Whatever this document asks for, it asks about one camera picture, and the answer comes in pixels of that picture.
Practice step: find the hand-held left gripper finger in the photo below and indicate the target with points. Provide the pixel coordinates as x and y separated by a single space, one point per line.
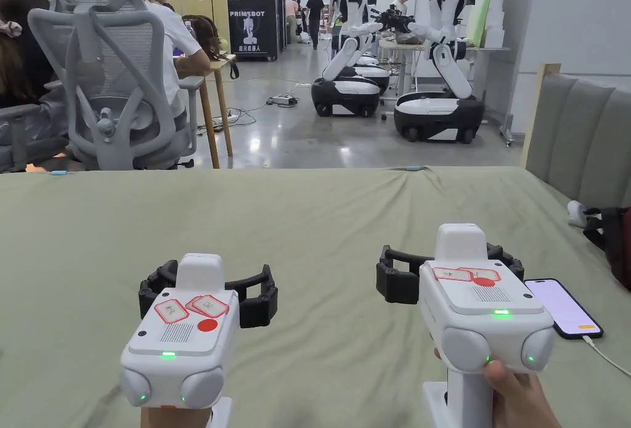
259 310
150 290

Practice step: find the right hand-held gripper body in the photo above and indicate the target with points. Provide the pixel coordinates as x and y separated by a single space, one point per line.
473 319

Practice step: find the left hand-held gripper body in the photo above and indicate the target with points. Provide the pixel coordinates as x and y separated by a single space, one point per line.
187 334

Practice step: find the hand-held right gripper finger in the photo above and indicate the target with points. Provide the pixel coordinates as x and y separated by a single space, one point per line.
508 255
397 282

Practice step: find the white and black robot base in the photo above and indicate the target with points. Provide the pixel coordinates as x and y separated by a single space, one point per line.
372 71

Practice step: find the person's left hand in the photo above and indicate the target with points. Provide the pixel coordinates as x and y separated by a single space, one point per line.
175 418

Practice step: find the person's right hand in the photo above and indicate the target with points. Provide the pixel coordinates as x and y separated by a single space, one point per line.
517 403

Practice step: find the black smartphone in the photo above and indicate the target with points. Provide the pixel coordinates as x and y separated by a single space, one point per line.
564 307

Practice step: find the small white object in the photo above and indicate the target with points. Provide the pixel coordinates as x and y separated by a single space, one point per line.
576 213

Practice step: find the bed with pale green sheet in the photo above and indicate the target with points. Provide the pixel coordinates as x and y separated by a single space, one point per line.
305 231

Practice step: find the dark red and black bag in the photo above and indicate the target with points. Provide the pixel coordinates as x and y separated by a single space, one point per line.
616 245

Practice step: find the grey padded headboard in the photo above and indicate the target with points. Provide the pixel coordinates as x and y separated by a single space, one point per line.
577 132

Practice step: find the white and black humanoid robot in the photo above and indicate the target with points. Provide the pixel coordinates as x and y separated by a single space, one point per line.
352 88
443 108

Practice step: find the white power strip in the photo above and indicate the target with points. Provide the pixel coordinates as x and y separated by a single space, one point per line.
282 100

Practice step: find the black crate with white print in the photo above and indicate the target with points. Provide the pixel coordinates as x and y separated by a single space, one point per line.
251 24

